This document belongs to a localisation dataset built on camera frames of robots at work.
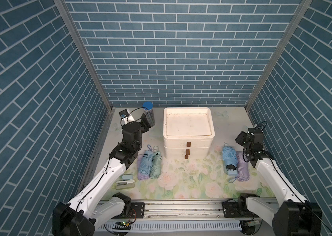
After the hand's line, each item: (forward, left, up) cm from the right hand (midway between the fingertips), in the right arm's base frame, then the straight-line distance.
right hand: (245, 135), depth 84 cm
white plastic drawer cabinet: (-6, +34, +7) cm, 35 cm away
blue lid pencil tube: (+16, +60, +2) cm, 62 cm away
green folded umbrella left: (-20, +51, -11) cm, 56 cm away
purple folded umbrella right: (-16, +1, -11) cm, 20 cm away
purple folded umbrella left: (-24, +58, -13) cm, 64 cm away
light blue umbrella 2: (-12, +8, -10) cm, 17 cm away
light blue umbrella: (-16, +57, -11) cm, 60 cm away
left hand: (-3, +57, +15) cm, 59 cm away
